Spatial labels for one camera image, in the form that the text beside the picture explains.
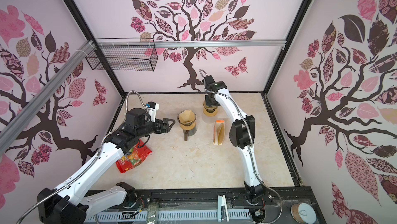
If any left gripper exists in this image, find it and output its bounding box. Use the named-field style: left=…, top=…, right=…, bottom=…
left=136, top=118, right=175, bottom=139

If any wooden ring dripper holder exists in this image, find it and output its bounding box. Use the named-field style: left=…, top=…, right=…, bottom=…
left=179, top=121, right=196, bottom=131

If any green ribbed glass dripper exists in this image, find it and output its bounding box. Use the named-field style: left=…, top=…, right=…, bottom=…
left=203, top=101, right=218, bottom=110

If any brown paper coffee filter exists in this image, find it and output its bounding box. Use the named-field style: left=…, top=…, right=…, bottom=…
left=178, top=110, right=195, bottom=124

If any orange coffee filter pack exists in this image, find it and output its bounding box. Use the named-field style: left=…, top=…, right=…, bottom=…
left=213, top=120, right=225, bottom=145

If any red snack bag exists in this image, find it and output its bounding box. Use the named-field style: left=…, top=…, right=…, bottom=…
left=116, top=140, right=152, bottom=173

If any white stapler tool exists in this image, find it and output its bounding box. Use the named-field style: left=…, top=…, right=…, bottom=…
left=217, top=195, right=230, bottom=223

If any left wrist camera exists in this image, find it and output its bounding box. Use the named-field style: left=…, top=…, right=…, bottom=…
left=146, top=102, right=159, bottom=122

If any aluminium rail back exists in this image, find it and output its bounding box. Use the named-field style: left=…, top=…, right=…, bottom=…
left=97, top=40, right=286, bottom=48

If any aluminium rail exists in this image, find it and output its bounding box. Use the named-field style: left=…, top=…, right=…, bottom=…
left=1, top=41, right=94, bottom=154
left=97, top=40, right=286, bottom=48

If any black wire basket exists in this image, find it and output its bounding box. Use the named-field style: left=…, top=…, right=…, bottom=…
left=85, top=38, right=158, bottom=72

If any white slotted cable duct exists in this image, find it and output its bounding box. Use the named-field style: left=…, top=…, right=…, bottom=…
left=86, top=209, right=251, bottom=224

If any aluminium rail left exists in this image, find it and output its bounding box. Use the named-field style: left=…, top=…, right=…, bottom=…
left=1, top=41, right=94, bottom=154

